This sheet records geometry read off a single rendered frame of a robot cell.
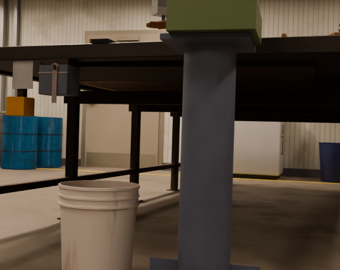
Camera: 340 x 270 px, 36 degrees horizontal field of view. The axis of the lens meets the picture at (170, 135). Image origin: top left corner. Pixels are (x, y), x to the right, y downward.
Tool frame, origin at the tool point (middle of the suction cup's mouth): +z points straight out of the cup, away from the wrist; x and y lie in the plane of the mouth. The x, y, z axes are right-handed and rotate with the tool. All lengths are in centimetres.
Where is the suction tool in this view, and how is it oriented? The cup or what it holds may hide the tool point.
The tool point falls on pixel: (163, 26)
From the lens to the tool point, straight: 225.9
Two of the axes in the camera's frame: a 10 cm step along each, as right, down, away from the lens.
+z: -0.3, 10.0, 0.1
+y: -9.0, -0.3, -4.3
